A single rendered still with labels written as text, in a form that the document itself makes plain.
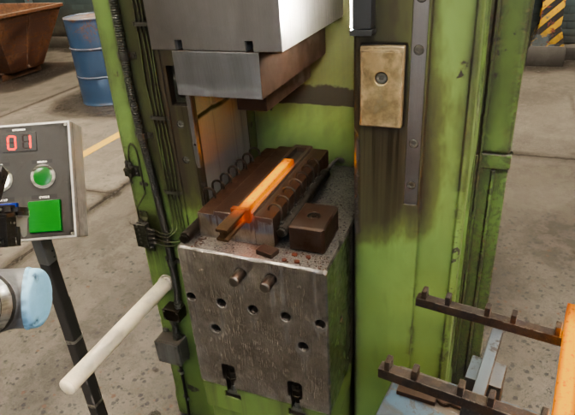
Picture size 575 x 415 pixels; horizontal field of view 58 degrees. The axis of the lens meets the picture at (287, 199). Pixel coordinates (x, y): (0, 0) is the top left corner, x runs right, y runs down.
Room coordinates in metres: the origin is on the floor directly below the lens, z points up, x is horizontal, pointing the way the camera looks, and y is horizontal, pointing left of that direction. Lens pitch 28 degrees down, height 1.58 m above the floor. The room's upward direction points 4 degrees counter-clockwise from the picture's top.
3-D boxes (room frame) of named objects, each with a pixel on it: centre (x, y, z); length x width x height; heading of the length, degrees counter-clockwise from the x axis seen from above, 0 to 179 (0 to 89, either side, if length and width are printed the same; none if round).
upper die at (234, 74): (1.26, 0.05, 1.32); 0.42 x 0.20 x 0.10; 157
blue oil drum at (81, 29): (5.72, 1.89, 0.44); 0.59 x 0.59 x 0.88
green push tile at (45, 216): (1.09, 0.57, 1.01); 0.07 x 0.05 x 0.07; 92
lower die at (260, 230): (1.26, 0.05, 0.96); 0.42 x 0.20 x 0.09; 157
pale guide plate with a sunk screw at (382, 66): (1.07, -0.21, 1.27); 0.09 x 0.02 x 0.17; 67
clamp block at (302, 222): (1.06, -0.06, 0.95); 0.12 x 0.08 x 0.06; 157
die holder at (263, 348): (1.25, -0.01, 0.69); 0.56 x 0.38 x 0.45; 157
